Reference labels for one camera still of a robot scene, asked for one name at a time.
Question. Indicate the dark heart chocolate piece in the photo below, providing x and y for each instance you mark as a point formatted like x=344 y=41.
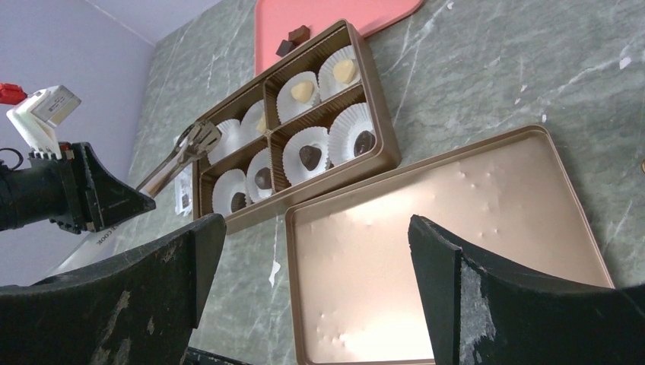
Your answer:
x=310 y=157

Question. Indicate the brown chocolate piece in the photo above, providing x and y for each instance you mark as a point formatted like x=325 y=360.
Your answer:
x=299 y=35

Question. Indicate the brown chocolate box tray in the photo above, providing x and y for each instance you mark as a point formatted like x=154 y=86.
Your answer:
x=264 y=89

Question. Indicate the pink plastic tray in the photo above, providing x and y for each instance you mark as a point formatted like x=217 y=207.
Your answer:
x=275 y=18

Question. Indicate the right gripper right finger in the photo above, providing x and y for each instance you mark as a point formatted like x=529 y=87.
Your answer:
x=481 y=308

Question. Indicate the white paper cup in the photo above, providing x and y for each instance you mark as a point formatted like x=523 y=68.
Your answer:
x=259 y=161
x=328 y=86
x=287 y=107
x=230 y=140
x=344 y=130
x=248 y=123
x=230 y=193
x=295 y=171

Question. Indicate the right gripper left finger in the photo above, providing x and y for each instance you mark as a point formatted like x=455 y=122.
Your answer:
x=138 y=307

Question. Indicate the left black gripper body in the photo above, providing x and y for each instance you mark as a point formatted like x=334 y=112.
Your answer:
x=51 y=190

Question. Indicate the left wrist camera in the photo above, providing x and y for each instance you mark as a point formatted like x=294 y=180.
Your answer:
x=36 y=116

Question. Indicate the white paper leaflet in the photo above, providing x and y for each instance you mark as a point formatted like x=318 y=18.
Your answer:
x=183 y=191

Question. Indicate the gold box lid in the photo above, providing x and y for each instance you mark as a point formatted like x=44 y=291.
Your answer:
x=354 y=295

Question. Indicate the rose gold tongs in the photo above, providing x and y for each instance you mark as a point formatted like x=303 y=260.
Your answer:
x=196 y=141

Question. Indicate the white heart chocolate piece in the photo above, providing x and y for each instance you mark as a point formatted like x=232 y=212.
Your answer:
x=344 y=71

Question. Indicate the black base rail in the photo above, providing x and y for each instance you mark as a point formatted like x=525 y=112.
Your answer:
x=196 y=356

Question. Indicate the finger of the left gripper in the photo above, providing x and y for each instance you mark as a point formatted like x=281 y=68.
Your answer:
x=109 y=201

